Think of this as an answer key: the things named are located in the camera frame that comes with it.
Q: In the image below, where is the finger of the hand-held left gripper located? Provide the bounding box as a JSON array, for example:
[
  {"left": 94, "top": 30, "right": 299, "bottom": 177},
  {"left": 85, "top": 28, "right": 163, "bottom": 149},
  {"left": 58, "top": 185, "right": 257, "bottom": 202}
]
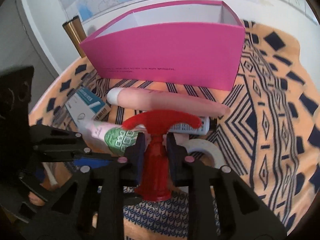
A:
[
  {"left": 71, "top": 153, "right": 123, "bottom": 168},
  {"left": 29, "top": 124, "right": 92, "bottom": 155}
]

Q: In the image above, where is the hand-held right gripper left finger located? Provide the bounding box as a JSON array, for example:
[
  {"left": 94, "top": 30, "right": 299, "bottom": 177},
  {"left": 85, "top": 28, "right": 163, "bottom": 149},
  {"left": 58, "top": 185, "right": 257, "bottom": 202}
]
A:
[{"left": 25, "top": 131, "right": 150, "bottom": 240}]

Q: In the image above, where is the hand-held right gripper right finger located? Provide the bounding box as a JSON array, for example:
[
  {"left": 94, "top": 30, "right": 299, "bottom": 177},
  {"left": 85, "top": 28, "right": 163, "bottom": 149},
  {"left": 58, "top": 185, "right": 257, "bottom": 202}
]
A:
[{"left": 166, "top": 132, "right": 288, "bottom": 240}]

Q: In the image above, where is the red T-shaped tool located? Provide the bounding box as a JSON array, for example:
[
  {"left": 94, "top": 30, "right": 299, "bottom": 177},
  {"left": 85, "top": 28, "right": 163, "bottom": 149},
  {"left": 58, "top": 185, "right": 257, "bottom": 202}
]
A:
[{"left": 122, "top": 110, "right": 202, "bottom": 202}]

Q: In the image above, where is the pink and green tube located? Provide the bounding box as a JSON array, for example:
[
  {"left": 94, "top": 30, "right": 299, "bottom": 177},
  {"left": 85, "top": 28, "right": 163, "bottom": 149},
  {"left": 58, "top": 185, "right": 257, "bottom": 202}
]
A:
[{"left": 77, "top": 119, "right": 144, "bottom": 156}]

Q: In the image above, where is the peach tube with white cap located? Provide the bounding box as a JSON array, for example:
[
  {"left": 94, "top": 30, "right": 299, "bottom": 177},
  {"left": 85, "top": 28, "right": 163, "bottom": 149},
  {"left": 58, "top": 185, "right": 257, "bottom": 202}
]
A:
[{"left": 107, "top": 87, "right": 231, "bottom": 119}]

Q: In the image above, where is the pink cardboard box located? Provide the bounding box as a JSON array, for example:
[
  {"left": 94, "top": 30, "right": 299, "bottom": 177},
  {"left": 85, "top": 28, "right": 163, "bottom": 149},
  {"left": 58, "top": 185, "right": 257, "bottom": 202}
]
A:
[{"left": 79, "top": 1, "right": 246, "bottom": 91}]

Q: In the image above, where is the person's left hand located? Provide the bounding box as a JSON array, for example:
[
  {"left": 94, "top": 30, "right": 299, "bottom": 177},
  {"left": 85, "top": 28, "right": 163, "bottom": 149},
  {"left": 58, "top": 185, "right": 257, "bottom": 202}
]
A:
[{"left": 28, "top": 164, "right": 60, "bottom": 207}]

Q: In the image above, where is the white tape roll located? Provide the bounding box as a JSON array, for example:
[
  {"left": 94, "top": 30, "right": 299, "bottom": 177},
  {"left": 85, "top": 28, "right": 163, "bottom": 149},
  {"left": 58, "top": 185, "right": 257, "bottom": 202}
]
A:
[{"left": 186, "top": 139, "right": 223, "bottom": 170}]

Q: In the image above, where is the blue and white carton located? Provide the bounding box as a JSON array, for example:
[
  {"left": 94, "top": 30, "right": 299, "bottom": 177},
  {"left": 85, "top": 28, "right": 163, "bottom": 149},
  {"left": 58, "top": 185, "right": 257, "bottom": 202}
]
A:
[{"left": 65, "top": 85, "right": 112, "bottom": 126}]

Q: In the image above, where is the grey door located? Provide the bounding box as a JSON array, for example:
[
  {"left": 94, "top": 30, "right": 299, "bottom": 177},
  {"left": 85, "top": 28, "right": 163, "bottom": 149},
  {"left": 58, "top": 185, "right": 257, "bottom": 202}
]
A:
[{"left": 0, "top": 0, "right": 60, "bottom": 78}]

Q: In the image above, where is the gold thermos flask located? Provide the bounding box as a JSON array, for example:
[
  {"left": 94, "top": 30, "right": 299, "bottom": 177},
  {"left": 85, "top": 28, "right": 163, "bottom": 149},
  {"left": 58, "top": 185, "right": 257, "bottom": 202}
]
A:
[{"left": 62, "top": 16, "right": 87, "bottom": 58}]

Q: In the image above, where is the orange patterned blanket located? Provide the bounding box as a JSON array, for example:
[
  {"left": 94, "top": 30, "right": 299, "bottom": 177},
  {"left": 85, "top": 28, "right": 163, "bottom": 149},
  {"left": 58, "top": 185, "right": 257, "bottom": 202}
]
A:
[{"left": 28, "top": 19, "right": 320, "bottom": 240}]

